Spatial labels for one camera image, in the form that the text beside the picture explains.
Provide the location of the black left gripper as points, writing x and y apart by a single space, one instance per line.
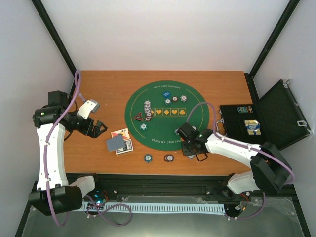
87 131

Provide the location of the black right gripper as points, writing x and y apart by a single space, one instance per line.
185 151

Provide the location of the blue backed card deck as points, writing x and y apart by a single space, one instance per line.
115 143

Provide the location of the orange black chip stack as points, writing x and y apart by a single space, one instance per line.
168 158

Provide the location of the green blue chip stack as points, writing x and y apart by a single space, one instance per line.
148 158

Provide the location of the spread row of chips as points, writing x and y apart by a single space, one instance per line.
148 111

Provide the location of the blue small blind button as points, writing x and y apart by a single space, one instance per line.
166 94

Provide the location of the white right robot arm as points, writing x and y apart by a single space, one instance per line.
269 171

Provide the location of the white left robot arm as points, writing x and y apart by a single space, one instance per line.
54 194

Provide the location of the yellow ace card box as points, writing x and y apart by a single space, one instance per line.
123 132

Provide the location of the blue club special card box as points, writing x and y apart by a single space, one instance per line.
128 147

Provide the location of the triangular all in button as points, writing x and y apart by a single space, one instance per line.
138 117

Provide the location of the green round poker mat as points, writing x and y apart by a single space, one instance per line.
166 118

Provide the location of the gold blue card pack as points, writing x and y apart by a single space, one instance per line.
252 127

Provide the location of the multicolour chips in case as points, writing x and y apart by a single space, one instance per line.
244 109

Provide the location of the black chip carrying case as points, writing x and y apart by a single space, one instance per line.
279 114

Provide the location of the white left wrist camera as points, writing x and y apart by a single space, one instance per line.
89 106

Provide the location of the black front frame rail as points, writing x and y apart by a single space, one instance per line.
210 188

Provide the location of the light blue cable duct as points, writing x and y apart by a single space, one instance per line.
155 208

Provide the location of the black frame post left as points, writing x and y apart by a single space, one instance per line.
41 10

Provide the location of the black frame post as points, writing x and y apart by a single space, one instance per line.
41 10
285 16

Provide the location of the black frame post right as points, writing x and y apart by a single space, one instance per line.
285 16

